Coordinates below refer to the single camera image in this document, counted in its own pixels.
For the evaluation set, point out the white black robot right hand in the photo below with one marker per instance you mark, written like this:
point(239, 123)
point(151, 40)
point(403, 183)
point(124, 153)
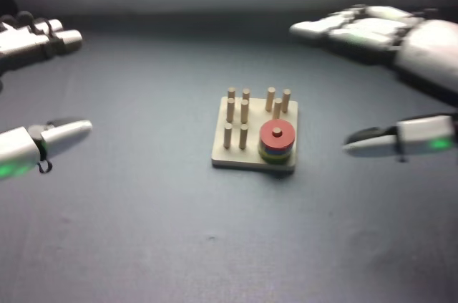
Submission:
point(422, 45)

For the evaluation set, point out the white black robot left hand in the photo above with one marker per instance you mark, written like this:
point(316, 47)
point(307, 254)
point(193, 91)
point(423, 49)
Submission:
point(18, 41)

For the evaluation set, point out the red wooden stacking ring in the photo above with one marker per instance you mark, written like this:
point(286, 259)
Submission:
point(277, 140)

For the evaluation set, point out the wooden peg board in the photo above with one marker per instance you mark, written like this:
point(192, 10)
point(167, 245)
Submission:
point(236, 156)

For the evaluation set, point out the grey table cloth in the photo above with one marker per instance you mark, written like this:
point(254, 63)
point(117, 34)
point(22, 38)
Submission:
point(143, 228)

